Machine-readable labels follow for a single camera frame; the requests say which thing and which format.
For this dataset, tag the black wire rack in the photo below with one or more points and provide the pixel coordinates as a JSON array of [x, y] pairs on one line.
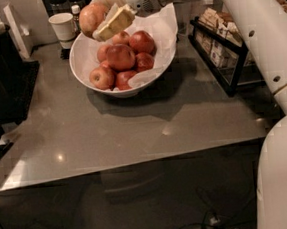
[[227, 61]]

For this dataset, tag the large yellow-red stickered apple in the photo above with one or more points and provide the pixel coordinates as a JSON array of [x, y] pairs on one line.
[[90, 18]]

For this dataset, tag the red apple back middle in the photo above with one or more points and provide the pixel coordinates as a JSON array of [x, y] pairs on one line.
[[121, 38]]

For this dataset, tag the white ceramic bowl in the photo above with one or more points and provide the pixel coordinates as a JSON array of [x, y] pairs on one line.
[[86, 68]]

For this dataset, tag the small hidden red apple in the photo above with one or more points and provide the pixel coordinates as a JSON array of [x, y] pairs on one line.
[[102, 51]]

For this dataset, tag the black rubber mat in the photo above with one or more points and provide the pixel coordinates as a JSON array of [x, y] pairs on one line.
[[24, 89]]

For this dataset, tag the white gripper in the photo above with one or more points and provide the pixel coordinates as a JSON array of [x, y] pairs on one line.
[[123, 14]]

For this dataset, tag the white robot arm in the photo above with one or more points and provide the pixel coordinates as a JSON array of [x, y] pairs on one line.
[[263, 27]]

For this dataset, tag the front middle red apple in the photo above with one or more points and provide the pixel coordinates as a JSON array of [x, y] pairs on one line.
[[122, 79]]

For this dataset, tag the white paper cup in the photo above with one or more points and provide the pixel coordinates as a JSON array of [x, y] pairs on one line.
[[64, 29]]

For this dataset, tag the small brown glass bottle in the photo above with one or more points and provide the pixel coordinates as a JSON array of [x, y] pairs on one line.
[[75, 10]]

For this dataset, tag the white box dispenser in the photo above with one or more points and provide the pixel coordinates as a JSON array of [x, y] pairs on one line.
[[20, 30]]

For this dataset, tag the front left yellow-red apple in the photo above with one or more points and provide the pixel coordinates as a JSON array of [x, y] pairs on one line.
[[102, 78]]

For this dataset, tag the central red apple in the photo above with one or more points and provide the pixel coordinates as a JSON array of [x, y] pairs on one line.
[[120, 57]]

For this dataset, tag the red apple back right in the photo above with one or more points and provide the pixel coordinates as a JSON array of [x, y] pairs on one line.
[[141, 41]]

